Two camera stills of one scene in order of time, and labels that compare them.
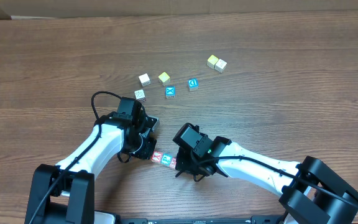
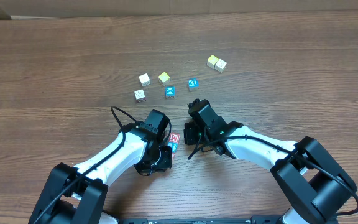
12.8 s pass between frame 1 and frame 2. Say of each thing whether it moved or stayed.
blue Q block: stayed
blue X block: stayed
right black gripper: moved
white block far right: stayed
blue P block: moved
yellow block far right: stayed
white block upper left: stayed
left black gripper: moved
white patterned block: stayed
